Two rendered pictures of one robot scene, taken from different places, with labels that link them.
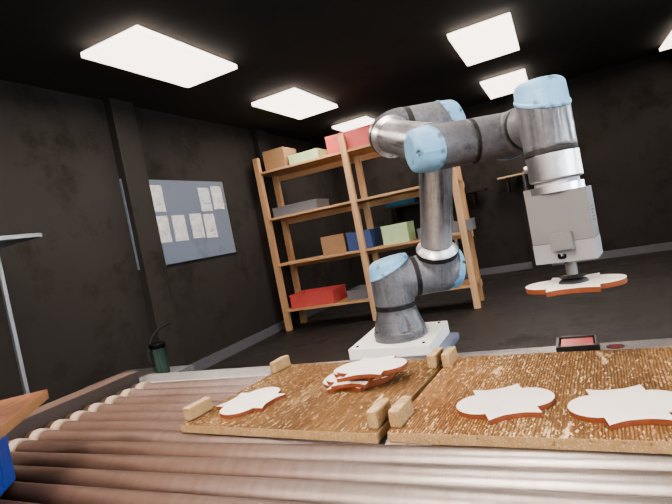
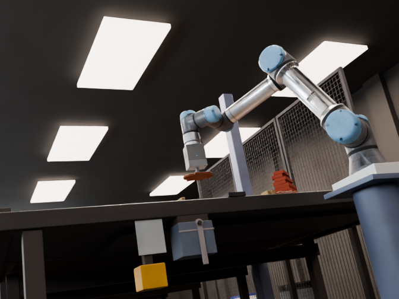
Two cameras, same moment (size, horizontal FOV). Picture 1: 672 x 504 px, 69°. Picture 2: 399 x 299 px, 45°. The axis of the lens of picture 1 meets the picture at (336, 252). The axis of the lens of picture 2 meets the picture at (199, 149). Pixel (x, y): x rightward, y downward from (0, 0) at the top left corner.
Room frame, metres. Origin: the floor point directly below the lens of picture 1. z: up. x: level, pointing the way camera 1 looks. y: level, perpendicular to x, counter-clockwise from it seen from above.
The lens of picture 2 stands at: (2.00, -1.94, 0.53)
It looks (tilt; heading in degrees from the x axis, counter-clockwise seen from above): 18 degrees up; 128
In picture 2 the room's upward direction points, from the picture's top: 10 degrees counter-clockwise
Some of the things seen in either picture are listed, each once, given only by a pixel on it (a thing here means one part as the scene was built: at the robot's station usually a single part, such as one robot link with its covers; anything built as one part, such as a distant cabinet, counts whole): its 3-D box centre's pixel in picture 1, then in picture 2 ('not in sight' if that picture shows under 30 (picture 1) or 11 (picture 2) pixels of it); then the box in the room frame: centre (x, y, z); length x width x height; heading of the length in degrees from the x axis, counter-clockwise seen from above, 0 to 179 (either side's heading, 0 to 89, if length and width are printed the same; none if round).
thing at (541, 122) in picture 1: (543, 118); (189, 123); (0.74, -0.34, 1.34); 0.09 x 0.08 x 0.11; 6
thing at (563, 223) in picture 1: (559, 221); (195, 156); (0.73, -0.34, 1.18); 0.10 x 0.09 x 0.16; 145
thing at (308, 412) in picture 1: (321, 393); not in sight; (0.95, 0.08, 0.93); 0.41 x 0.35 x 0.02; 60
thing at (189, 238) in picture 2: not in sight; (193, 241); (0.88, -0.62, 0.77); 0.14 x 0.11 x 0.18; 64
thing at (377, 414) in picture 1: (379, 412); not in sight; (0.74, -0.02, 0.95); 0.06 x 0.02 x 0.03; 150
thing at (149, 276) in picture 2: not in sight; (147, 254); (0.80, -0.78, 0.74); 0.09 x 0.08 x 0.24; 64
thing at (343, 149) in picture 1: (367, 223); not in sight; (6.80, -0.50, 1.30); 2.87 x 0.77 x 2.59; 65
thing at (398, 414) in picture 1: (401, 411); not in sight; (0.72, -0.05, 0.95); 0.06 x 0.02 x 0.03; 151
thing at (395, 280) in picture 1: (393, 279); (356, 134); (1.40, -0.15, 1.07); 0.13 x 0.12 x 0.14; 96
